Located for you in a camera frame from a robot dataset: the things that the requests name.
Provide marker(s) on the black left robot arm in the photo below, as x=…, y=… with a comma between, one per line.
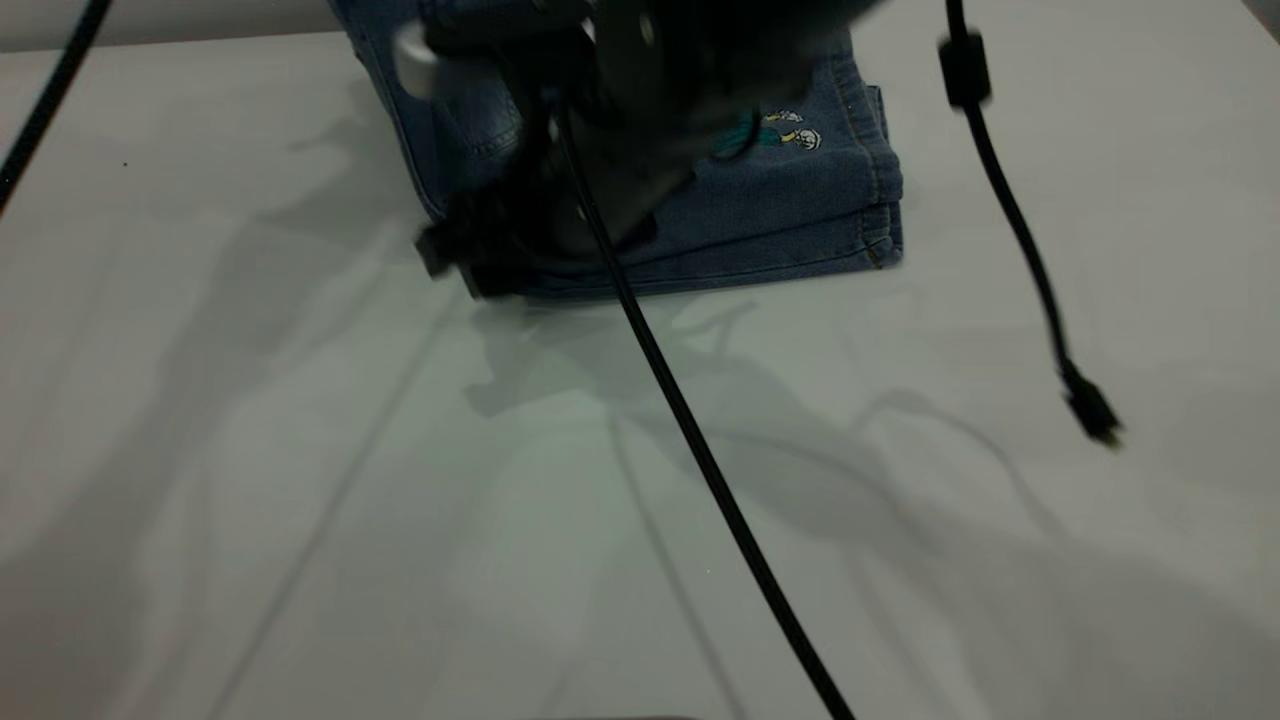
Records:
x=700, y=50

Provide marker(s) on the blue denim children's pants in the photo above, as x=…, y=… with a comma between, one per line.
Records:
x=790, y=210

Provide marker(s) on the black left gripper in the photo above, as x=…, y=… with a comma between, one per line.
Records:
x=500, y=240

